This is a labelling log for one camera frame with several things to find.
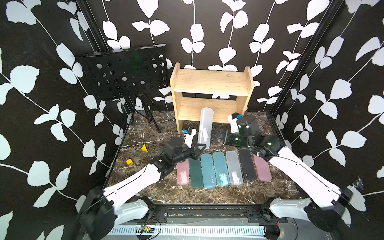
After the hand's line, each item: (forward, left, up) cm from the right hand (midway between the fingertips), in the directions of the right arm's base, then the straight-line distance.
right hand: (216, 133), depth 70 cm
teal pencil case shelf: (-6, +3, -30) cm, 31 cm away
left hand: (-2, +5, -7) cm, 8 cm away
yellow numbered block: (-2, +51, -28) cm, 58 cm away
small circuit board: (-36, +33, -30) cm, 57 cm away
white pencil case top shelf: (-4, -13, -31) cm, 34 cm away
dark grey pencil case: (-2, -22, -29) cm, 36 cm away
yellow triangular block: (+8, +45, -29) cm, 54 cm away
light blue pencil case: (-6, -5, -30) cm, 31 cm away
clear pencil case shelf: (+5, +5, -2) cm, 7 cm away
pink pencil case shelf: (-8, +17, -28) cm, 34 cm away
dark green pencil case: (-8, +10, -29) cm, 32 cm away
